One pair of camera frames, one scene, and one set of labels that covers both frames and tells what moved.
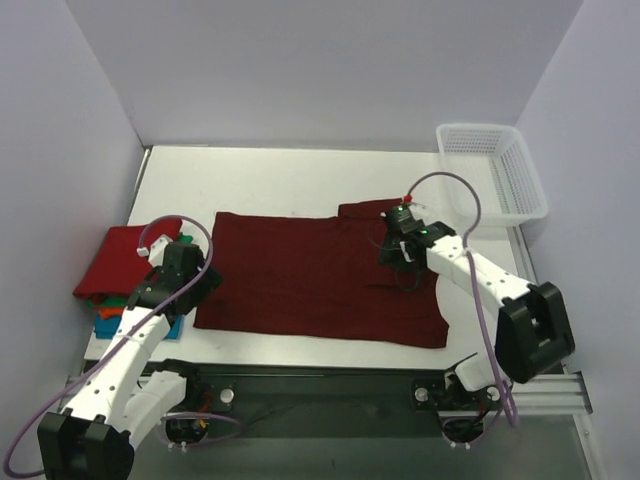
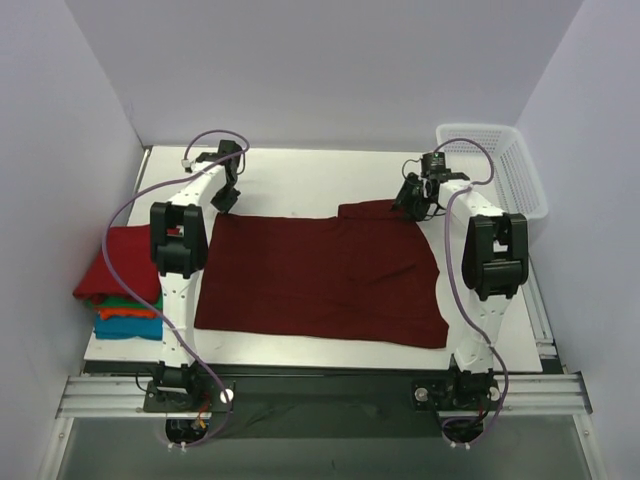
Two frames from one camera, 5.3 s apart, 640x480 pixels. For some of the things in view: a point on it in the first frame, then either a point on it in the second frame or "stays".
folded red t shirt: x=116 y=267 stays
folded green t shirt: x=111 y=301 stays
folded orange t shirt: x=106 y=312 stays
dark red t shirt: x=320 y=278 stays
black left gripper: x=201 y=282 to x=226 y=197
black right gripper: x=392 y=245 to x=409 y=195
